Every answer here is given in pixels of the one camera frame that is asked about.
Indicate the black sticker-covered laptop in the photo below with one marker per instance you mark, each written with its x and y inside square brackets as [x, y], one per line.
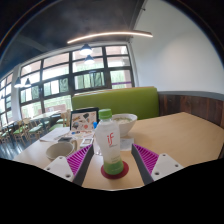
[83, 120]

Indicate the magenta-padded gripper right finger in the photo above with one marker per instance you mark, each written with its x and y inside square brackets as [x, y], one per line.
[166, 165]

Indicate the light wooden dining table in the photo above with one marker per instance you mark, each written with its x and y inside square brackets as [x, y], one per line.
[45, 115]

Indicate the white green-capped drink bottle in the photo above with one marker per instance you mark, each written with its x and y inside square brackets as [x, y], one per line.
[109, 143]

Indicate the group of green-seated wooden chairs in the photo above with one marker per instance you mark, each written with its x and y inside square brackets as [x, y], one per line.
[21, 130]

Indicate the long linear ceiling light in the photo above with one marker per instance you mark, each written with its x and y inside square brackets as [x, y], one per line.
[110, 34]

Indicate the white ceramic bowl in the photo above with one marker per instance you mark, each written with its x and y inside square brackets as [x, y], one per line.
[128, 124]

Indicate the flat round red coaster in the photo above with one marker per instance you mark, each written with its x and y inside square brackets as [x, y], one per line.
[115, 176]

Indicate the white paper cup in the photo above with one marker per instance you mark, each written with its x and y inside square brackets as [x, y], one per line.
[60, 150]

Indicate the green upholstered booth bench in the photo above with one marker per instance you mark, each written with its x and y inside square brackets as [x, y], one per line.
[116, 101]

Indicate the black-framed window wall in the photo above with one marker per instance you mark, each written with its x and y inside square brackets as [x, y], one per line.
[56, 71]

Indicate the white paper napkin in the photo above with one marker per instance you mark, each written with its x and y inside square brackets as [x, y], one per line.
[126, 144]

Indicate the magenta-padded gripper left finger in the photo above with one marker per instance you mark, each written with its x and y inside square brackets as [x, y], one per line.
[56, 166]

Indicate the small blue-capped bottle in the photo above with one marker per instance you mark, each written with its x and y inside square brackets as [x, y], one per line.
[95, 125]

